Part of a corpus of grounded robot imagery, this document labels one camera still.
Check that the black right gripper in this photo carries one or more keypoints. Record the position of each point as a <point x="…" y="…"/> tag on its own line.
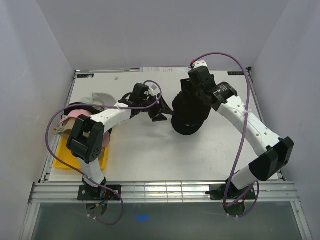
<point x="186" y="85"/>

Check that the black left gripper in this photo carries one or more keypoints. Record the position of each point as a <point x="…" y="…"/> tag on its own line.
<point x="161" y="107"/>

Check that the black cap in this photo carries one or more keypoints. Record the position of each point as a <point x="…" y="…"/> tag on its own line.
<point x="189" y="114"/>
<point x="86" y="110"/>

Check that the beige cap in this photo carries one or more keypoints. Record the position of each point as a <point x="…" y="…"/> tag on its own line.
<point x="65" y="128"/>

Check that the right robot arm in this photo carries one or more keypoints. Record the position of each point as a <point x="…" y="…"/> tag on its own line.
<point x="273" y="152"/>

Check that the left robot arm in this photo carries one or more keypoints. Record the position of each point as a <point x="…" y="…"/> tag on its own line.
<point x="87" y="135"/>

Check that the black logo sticker right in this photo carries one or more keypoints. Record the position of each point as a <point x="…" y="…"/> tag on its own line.
<point x="235" y="73"/>

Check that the black logo sticker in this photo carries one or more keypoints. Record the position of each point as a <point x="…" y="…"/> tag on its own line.
<point x="85" y="75"/>
<point x="235" y="73"/>

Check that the paper sheet at back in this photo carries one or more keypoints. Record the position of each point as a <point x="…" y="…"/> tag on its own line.
<point x="166" y="69"/>

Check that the white cap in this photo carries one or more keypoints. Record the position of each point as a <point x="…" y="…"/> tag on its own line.
<point x="98" y="99"/>

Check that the black logo sticker left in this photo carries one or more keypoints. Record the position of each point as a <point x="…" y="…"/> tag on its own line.
<point x="85" y="75"/>

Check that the yellow tray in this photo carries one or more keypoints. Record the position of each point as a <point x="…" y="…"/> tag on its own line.
<point x="65" y="155"/>

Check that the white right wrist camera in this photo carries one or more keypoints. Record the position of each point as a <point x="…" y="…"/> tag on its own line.
<point x="197" y="64"/>

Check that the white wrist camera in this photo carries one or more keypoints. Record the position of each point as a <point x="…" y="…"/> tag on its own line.
<point x="153" y="90"/>
<point x="197" y="64"/>

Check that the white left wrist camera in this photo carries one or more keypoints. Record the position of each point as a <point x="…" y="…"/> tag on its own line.
<point x="153" y="90"/>

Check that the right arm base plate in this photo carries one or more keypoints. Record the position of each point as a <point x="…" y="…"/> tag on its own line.
<point x="217" y="191"/>

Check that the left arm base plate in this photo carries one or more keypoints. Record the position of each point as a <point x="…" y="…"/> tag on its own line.
<point x="112" y="192"/>

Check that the aluminium table frame rail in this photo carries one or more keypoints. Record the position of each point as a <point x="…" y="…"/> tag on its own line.
<point x="160" y="192"/>

